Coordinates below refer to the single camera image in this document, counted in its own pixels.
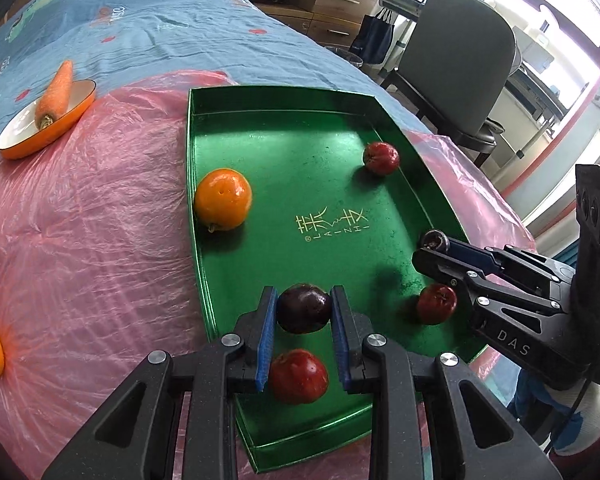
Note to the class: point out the green metal tray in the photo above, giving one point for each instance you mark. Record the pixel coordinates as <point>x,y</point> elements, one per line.
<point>305,170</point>

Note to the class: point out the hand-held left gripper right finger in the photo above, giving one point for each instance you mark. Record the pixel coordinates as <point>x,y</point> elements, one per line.
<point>341,340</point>

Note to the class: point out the orange oval dish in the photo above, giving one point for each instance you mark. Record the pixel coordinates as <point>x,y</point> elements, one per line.
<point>55,127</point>

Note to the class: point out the carrot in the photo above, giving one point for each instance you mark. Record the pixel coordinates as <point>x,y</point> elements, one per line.
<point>55,95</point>

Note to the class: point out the grey office chair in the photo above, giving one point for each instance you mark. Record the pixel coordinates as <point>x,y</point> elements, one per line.
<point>455,60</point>

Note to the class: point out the red apple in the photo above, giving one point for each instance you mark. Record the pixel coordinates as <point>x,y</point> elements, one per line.
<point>436,303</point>
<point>298,376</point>

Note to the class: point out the red plum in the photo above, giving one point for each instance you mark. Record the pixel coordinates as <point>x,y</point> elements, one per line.
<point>381,158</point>

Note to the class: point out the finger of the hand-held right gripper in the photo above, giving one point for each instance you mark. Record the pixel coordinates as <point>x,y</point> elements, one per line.
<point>472,257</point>
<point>440,265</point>

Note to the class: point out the dark blue tote bag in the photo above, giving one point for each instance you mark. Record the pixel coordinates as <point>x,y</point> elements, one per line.
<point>375,37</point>

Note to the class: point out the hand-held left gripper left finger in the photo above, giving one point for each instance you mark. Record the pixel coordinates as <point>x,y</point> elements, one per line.
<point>265,340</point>

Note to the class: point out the pink plastic sheet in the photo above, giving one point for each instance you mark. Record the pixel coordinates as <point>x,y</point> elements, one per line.
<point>105,260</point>

